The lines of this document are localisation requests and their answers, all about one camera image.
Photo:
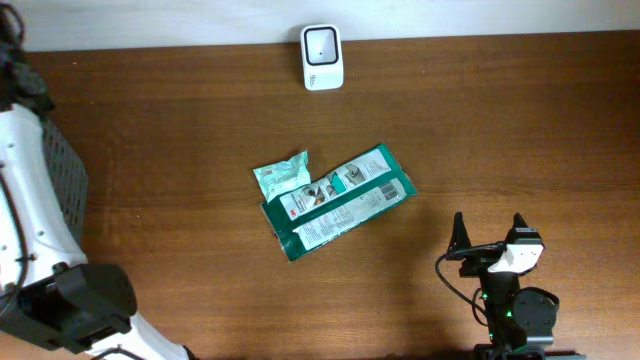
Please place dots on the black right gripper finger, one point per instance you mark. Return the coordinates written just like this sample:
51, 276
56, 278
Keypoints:
459, 238
521, 234

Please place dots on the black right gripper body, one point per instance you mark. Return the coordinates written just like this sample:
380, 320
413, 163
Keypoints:
476, 264

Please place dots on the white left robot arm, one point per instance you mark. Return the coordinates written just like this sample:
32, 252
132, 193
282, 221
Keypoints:
51, 296

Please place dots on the white barcode scanner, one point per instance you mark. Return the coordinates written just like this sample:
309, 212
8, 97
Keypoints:
322, 58

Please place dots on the green 3M package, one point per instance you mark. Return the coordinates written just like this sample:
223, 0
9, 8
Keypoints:
312, 215

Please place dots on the light green tissue pack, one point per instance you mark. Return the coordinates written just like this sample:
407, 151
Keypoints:
284, 176

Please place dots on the grey plastic mesh basket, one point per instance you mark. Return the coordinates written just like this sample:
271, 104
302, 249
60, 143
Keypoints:
68, 176

